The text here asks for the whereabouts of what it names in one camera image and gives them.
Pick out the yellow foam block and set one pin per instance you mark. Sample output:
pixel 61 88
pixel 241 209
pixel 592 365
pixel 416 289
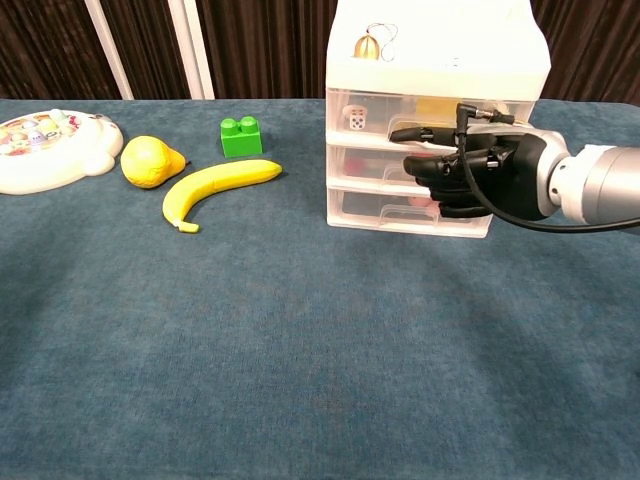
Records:
pixel 435 107

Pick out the blue table cloth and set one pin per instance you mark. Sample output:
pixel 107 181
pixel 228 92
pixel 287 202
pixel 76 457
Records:
pixel 300 350

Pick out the yellow toy banana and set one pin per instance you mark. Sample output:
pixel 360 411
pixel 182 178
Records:
pixel 210 182

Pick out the dark brown pleated curtain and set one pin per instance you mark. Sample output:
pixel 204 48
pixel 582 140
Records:
pixel 270 50

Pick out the clear drawer with pink toy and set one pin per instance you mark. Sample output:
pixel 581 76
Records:
pixel 365 207

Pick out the yellow toy pear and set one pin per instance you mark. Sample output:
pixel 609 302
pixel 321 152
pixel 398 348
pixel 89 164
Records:
pixel 145 162

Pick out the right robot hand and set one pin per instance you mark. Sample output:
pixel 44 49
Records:
pixel 500 175

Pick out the white fishing game toy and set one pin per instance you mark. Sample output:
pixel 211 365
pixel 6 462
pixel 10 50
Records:
pixel 50 170

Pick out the white plastic drawer cabinet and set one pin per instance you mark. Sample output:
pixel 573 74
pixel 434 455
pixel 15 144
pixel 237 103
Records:
pixel 450 50

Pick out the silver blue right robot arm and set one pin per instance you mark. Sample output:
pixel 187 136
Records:
pixel 600 180

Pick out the green building block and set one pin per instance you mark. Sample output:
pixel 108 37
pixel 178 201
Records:
pixel 240 142

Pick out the dark red toy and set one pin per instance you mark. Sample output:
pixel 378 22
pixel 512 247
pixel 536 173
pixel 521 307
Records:
pixel 353 167

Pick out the white die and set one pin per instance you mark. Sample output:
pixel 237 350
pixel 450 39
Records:
pixel 356 122

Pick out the clear drawer with red toys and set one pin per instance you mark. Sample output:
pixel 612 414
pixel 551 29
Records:
pixel 375 170

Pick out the clear drawer with yellow block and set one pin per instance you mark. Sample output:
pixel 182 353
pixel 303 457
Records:
pixel 380 112

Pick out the pink and orange toy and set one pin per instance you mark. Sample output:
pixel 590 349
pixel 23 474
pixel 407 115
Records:
pixel 422 201

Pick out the white frame post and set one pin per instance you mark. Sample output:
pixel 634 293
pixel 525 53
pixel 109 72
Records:
pixel 192 50
pixel 107 50

